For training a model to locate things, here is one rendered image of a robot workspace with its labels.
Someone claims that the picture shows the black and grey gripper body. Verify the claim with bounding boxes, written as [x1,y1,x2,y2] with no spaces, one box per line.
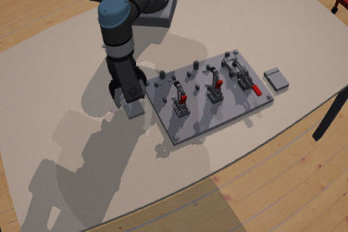
[106,48,140,88]

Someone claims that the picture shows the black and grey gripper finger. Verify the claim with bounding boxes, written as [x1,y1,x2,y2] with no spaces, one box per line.
[108,80,122,108]
[139,69,147,99]

